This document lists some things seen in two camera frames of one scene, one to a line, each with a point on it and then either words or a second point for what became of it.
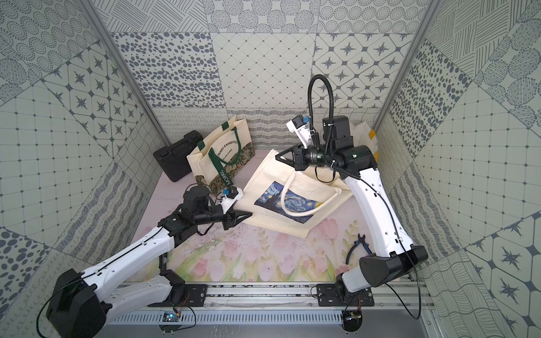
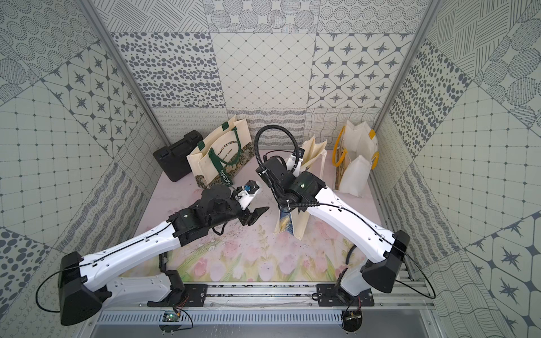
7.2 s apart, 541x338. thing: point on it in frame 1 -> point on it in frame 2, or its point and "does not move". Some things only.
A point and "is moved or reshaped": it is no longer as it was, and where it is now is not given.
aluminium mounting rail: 273,296 does not move
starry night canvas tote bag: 291,200 is moved or reshaped
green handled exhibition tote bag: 222,155 does not move
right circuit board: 351,320 does not move
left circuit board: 170,316 does not move
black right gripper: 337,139 -> 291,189
